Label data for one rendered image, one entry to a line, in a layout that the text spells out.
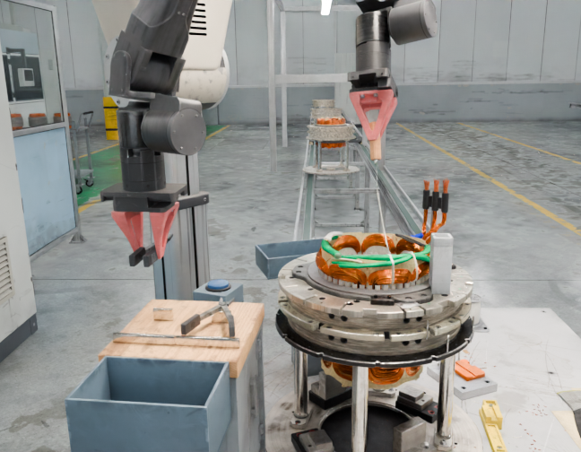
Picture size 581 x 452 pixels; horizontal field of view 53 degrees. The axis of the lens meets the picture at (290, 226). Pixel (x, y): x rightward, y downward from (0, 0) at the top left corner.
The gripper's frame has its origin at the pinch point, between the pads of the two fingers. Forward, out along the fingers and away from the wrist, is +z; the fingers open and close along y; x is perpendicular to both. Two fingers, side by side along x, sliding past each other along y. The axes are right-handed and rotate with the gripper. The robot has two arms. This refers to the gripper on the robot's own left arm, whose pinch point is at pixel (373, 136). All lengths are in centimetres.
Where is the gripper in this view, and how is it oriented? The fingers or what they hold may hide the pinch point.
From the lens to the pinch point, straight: 94.0
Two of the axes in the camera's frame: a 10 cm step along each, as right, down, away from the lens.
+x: -9.5, 0.3, 3.2
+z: -0.1, 9.9, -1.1
